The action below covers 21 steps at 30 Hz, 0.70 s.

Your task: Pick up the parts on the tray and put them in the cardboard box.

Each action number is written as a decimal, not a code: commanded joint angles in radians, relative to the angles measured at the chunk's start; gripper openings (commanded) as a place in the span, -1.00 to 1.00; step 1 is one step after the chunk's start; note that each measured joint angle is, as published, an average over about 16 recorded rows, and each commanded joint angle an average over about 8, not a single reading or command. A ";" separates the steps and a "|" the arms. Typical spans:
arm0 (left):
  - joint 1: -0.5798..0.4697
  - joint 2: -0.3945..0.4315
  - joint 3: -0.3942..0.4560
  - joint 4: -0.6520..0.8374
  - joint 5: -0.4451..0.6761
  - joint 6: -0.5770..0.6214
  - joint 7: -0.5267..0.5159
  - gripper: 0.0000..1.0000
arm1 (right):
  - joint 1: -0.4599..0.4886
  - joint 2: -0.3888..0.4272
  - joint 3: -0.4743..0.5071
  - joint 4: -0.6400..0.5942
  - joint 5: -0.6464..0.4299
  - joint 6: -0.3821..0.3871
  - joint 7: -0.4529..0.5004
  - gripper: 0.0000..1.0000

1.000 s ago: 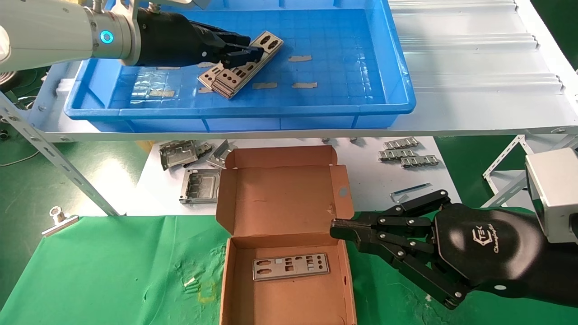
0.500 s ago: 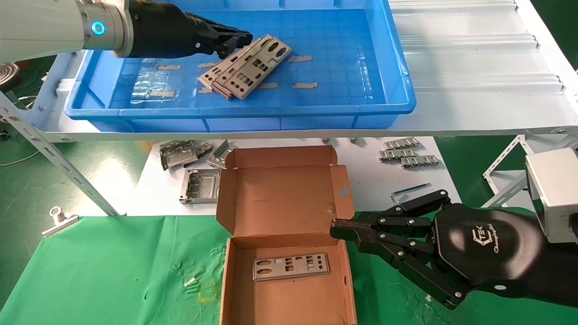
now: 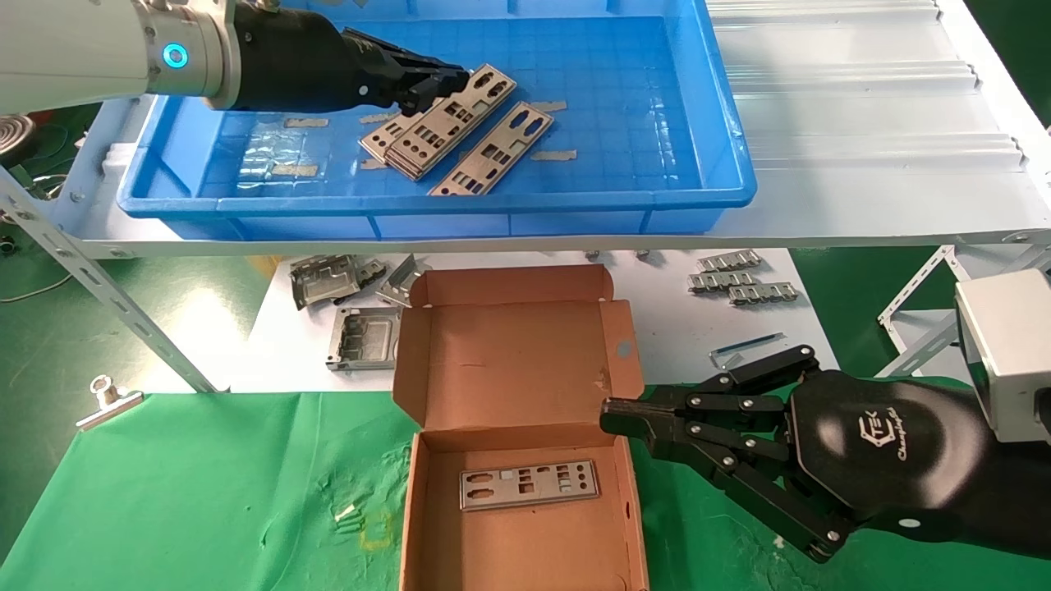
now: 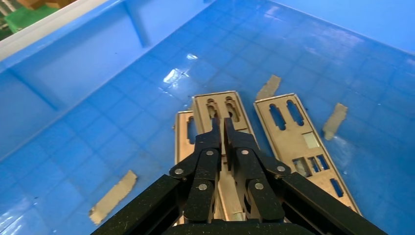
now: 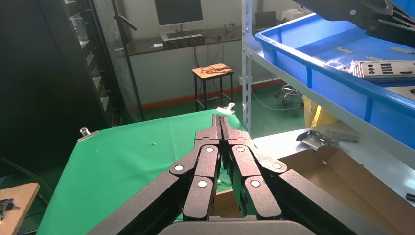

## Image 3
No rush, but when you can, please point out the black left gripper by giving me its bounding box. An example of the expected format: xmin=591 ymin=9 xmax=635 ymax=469
xmin=234 ymin=8 xmax=473 ymax=117

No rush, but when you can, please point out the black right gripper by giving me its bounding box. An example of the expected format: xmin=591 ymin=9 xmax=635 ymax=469
xmin=601 ymin=344 xmax=1051 ymax=565

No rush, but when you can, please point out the blue plastic tray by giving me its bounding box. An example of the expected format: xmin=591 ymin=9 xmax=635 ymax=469
xmin=117 ymin=0 xmax=758 ymax=241

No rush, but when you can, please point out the brown cardboard box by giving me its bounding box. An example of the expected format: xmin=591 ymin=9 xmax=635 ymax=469
xmin=392 ymin=264 xmax=649 ymax=591

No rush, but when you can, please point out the thin blue-edged metal strip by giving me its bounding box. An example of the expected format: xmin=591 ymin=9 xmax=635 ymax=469
xmin=710 ymin=332 xmax=786 ymax=370

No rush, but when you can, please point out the slotted metal strip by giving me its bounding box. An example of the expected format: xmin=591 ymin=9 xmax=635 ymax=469
xmin=697 ymin=250 xmax=763 ymax=274
xmin=688 ymin=270 xmax=759 ymax=295
xmin=728 ymin=282 xmax=800 ymax=307

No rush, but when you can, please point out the white board sheet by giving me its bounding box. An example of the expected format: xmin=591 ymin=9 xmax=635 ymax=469
xmin=246 ymin=249 xmax=840 ymax=395

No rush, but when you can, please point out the white angle steel brace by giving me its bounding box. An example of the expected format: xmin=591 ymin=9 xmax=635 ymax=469
xmin=891 ymin=246 xmax=1051 ymax=380
xmin=877 ymin=245 xmax=960 ymax=328

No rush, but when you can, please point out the perforated steel shelf leg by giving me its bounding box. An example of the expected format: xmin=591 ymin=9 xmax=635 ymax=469
xmin=0 ymin=167 xmax=219 ymax=394

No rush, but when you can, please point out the metal spiral coil disc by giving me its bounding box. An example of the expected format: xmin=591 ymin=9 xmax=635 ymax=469
xmin=0 ymin=115 xmax=39 ymax=158

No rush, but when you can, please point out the silver binder clip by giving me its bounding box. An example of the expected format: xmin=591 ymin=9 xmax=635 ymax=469
xmin=76 ymin=374 xmax=145 ymax=433

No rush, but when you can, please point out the green cloth mat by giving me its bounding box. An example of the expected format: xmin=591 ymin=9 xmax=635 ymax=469
xmin=0 ymin=376 xmax=1051 ymax=591

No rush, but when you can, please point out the bent metal bracket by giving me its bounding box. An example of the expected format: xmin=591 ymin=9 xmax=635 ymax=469
xmin=376 ymin=253 xmax=432 ymax=309

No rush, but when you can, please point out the large metal socket bracket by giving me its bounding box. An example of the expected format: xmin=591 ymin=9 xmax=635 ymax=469
xmin=290 ymin=254 xmax=362 ymax=311

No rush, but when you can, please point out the square metal socket frame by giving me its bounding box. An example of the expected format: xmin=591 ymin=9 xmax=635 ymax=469
xmin=327 ymin=307 xmax=403 ymax=373

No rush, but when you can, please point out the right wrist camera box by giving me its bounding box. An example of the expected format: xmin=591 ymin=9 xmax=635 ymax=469
xmin=955 ymin=269 xmax=1051 ymax=445

